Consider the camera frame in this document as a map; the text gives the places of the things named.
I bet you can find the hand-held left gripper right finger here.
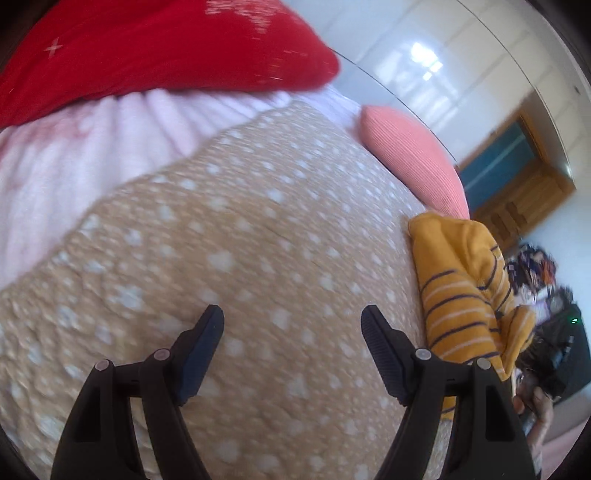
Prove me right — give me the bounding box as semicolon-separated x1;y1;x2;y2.
360;305;536;480

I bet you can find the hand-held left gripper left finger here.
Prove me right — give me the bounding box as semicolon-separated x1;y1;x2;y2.
50;305;225;480

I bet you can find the yellow striped knit sweater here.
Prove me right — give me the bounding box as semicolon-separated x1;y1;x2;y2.
409;212;537;422

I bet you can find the person's right hand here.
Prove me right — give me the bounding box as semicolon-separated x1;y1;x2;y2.
512;385;555;467

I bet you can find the beige dotted quilt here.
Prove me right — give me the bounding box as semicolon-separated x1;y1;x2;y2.
0;100;465;480

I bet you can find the wooden door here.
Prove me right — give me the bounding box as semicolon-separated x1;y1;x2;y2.
457;111;578;254

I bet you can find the pink ribbed pillow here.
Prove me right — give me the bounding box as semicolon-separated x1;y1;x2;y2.
359;105;471;220

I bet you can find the pale pink bedsheet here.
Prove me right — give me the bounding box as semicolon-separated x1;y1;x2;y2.
0;88;362;289

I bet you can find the red star-patterned pillow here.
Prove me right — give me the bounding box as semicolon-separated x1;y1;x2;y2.
0;0;341;130

